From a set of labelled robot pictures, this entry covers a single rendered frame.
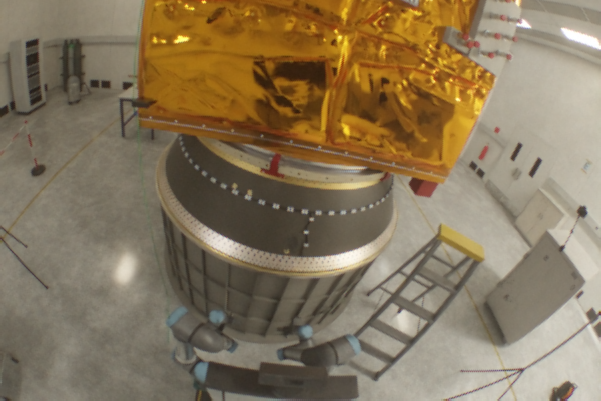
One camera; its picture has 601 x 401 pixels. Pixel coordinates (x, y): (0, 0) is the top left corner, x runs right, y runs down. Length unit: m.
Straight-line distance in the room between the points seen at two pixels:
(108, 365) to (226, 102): 2.34
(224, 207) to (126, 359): 1.74
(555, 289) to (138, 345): 4.52
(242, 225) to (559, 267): 3.58
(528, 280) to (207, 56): 4.08
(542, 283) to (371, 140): 3.15
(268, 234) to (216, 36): 1.05
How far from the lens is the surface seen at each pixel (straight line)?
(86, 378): 2.67
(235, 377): 0.59
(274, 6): 1.18
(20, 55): 7.76
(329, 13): 1.15
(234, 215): 1.45
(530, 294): 3.94
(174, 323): 1.11
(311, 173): 1.31
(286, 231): 1.42
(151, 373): 2.47
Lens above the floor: 2.37
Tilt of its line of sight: 31 degrees down
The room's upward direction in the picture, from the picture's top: 17 degrees clockwise
